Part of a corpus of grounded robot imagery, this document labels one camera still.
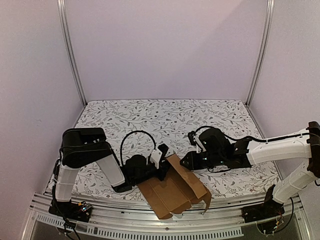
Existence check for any brown cardboard paper box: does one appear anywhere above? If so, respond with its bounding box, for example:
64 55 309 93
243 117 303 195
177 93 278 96
137 154 212 220

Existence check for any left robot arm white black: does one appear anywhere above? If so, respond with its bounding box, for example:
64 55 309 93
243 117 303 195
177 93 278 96
52 127 171 217

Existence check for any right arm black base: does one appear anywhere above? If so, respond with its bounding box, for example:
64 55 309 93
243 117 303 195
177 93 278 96
241 184 285 223

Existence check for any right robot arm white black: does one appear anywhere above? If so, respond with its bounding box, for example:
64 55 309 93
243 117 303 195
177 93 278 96
180 121 320 218

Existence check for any floral patterned table mat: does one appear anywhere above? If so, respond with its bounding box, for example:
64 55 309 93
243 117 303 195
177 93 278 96
75 99 280 199

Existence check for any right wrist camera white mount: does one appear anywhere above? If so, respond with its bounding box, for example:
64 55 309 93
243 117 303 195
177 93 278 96
187 131 204 153

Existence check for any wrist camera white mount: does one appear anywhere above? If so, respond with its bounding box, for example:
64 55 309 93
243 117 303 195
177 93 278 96
149 143 169 170
187 131 204 153

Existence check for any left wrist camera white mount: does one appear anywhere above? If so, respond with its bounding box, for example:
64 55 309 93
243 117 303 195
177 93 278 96
149 143 169 170

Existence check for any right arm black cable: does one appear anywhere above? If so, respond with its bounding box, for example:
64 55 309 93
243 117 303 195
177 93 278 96
193 125 311 146

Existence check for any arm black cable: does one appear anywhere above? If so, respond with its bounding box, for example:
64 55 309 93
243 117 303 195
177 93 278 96
119 129 158 168
193 125 311 146

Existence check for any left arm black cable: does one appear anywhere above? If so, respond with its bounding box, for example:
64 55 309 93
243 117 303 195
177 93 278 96
119 129 158 168

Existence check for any aluminium front rail frame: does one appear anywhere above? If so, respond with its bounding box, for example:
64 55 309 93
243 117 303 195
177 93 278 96
21 193 313 240

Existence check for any right aluminium frame post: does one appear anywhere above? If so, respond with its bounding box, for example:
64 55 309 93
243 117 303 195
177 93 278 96
245 0 275 108

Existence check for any aluminium frame post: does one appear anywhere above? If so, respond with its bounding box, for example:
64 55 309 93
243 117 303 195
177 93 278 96
57 0 88 107
245 0 275 108

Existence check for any left aluminium frame post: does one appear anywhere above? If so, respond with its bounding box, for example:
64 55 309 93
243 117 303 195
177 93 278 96
57 0 88 107

